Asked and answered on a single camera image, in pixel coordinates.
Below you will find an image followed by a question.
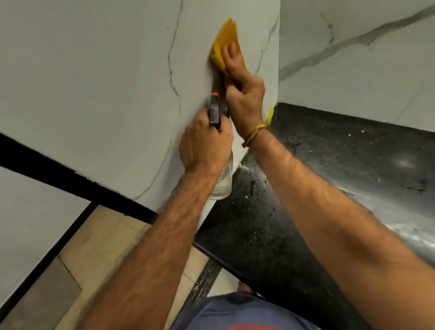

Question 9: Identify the person's left hand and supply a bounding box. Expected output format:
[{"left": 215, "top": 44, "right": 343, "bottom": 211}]
[{"left": 179, "top": 109, "right": 234, "bottom": 177}]

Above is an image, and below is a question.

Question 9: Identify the person's foot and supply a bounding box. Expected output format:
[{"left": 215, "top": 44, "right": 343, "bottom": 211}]
[{"left": 237, "top": 281, "right": 257, "bottom": 296}]

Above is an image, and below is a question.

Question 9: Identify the black door frame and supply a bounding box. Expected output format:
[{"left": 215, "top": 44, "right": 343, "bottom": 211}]
[{"left": 0, "top": 132, "right": 159, "bottom": 312}]

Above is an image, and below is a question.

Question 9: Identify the clear spray bottle black trigger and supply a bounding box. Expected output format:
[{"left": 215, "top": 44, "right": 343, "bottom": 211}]
[{"left": 208, "top": 92, "right": 234, "bottom": 201}]

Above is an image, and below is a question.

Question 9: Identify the person's right forearm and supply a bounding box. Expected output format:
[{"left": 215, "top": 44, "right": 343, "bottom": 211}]
[{"left": 250, "top": 129, "right": 435, "bottom": 330}]

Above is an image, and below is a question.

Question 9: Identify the person's left forearm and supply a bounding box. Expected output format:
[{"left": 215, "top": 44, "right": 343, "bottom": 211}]
[{"left": 78, "top": 168, "right": 222, "bottom": 330}]

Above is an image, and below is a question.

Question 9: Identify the black floor drain grate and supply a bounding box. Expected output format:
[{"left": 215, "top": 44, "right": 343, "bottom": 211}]
[{"left": 178, "top": 258, "right": 223, "bottom": 315}]

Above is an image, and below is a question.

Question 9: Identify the black stone countertop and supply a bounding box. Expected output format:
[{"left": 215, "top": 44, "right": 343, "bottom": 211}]
[{"left": 193, "top": 102, "right": 435, "bottom": 330}]

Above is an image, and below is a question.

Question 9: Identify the yellow thread wristband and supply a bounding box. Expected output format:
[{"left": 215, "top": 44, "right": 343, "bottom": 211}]
[{"left": 241, "top": 107, "right": 275, "bottom": 149}]

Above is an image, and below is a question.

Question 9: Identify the yellow cleaning cloth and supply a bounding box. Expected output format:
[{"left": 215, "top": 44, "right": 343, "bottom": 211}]
[{"left": 209, "top": 17, "right": 247, "bottom": 76}]

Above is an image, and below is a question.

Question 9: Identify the blue red-striped shirt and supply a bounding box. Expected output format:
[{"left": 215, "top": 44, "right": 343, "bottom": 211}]
[{"left": 169, "top": 291, "right": 322, "bottom": 330}]

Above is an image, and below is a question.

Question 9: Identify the person's right hand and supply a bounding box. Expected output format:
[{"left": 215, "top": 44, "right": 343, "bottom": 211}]
[{"left": 221, "top": 42, "right": 266, "bottom": 139}]

